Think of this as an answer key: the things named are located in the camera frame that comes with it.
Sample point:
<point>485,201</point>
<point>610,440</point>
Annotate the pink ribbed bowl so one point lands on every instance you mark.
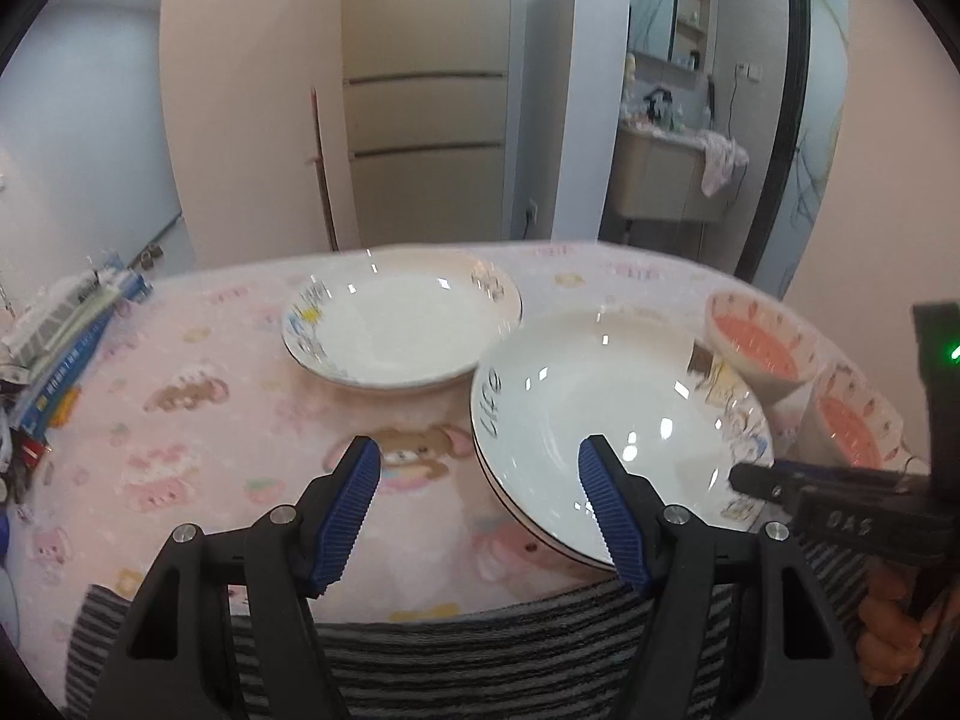
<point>847,424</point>
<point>757,345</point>

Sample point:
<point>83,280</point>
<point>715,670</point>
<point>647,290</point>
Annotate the person's right hand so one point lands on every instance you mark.
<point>885,630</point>

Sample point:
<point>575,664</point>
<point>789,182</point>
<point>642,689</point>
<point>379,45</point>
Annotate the grey striped cloth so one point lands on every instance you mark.
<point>487,660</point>

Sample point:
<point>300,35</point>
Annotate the blue and white boxes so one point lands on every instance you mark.
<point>75,367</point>

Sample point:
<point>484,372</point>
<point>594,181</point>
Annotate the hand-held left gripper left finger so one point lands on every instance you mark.
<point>352,510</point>

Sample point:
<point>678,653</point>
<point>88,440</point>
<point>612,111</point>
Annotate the beige vanity cabinet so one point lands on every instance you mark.
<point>652,172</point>

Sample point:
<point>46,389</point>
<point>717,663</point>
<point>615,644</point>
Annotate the wall outlet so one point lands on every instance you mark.
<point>532,210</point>

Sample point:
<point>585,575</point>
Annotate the white and green box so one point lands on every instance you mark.
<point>52,311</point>

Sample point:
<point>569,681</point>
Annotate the dark door frame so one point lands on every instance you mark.
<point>780,127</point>

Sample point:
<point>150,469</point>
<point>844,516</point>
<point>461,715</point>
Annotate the mirror cabinet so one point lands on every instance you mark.
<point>664,22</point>

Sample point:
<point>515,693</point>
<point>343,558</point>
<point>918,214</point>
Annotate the pink and white towel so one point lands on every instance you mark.
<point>720,157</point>

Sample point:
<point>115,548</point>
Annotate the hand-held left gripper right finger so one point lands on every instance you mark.
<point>611,510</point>

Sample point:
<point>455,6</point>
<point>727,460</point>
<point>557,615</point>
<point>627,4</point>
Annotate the white plate with cartoon rim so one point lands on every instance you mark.
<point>397,322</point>

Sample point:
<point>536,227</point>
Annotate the white plate with black lettering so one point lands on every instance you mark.
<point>600,390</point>

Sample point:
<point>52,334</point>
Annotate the white wall switch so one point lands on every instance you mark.
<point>748,73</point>

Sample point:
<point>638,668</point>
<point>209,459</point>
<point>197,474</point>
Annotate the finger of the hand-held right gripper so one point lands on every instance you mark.
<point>757,480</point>

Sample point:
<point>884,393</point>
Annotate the pink printed blanket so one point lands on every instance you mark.
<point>187,465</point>

